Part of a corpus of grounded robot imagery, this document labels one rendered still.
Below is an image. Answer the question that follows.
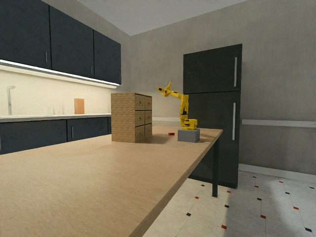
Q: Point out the wooden drawer front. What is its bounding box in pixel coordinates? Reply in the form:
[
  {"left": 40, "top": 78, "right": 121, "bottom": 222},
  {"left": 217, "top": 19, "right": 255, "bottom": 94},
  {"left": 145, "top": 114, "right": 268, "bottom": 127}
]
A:
[
  {"left": 135, "top": 125, "right": 144, "bottom": 142},
  {"left": 145, "top": 111, "right": 152, "bottom": 123},
  {"left": 145, "top": 96, "right": 152, "bottom": 109},
  {"left": 135, "top": 111, "right": 144, "bottom": 125},
  {"left": 135, "top": 94, "right": 144, "bottom": 109},
  {"left": 145, "top": 123, "right": 152, "bottom": 138}
]

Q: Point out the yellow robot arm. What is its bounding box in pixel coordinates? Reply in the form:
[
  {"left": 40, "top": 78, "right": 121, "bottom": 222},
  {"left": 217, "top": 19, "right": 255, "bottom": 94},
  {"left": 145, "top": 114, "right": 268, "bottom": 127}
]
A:
[{"left": 164, "top": 90, "right": 197, "bottom": 130}]

